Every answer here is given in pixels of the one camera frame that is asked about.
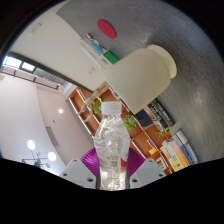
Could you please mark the clear plastic water bottle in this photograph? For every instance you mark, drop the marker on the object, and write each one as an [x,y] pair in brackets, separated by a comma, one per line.
[111,146]

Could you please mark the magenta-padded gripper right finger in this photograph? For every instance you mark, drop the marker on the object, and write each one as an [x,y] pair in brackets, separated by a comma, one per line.
[148,171]

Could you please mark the grey curtain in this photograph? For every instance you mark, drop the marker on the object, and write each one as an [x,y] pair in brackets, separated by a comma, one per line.
[43,79]

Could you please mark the cream plastic cup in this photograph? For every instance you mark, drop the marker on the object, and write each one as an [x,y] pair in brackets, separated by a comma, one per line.
[140,76]

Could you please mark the stack of colourful books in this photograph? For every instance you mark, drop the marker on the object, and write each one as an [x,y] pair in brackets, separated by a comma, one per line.
[180,151]

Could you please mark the small green-white box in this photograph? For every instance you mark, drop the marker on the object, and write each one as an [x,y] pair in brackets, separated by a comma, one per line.
[111,57]

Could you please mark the flat round red coaster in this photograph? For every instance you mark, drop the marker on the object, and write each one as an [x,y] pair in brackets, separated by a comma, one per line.
[106,28]

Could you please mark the ceiling air vent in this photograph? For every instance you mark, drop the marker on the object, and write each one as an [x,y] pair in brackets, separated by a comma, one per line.
[52,136]

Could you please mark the recessed ceiling light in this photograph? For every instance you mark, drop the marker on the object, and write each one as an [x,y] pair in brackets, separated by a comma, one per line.
[60,111]

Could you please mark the multi-bulb ceiling lamp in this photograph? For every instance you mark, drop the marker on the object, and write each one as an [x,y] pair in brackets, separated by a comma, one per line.
[38,156]

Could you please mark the wooden shelf unit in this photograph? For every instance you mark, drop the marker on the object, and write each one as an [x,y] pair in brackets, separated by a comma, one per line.
[143,136]

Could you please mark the black chair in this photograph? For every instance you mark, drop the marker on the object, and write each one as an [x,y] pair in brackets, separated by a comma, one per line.
[144,118]

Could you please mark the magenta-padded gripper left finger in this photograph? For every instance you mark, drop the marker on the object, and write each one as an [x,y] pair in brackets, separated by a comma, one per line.
[76,171]

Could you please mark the window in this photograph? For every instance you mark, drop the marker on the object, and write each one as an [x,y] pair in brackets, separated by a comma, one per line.
[16,62]

